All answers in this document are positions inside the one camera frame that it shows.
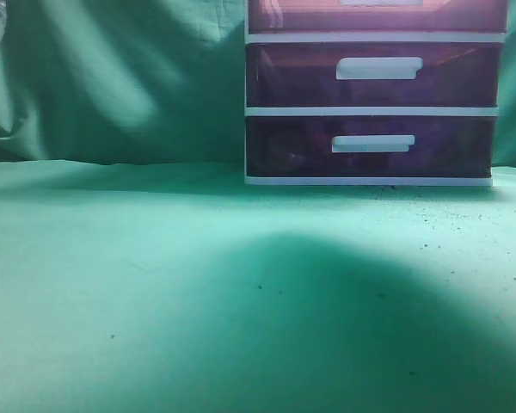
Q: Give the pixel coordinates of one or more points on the white plastic drawer cabinet frame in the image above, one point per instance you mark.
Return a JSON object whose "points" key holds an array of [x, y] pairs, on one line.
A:
{"points": [[369, 144]]}

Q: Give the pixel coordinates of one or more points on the translucent purple drawer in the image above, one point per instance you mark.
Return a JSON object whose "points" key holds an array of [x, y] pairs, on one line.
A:
{"points": [[460, 147], [340, 16], [372, 75]]}

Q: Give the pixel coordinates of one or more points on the green table cloth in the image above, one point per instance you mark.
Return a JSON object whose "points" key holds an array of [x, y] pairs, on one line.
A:
{"points": [[178, 288]]}

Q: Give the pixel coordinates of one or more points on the green cloth backdrop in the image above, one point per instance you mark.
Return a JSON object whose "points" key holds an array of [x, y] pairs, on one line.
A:
{"points": [[122, 82]]}

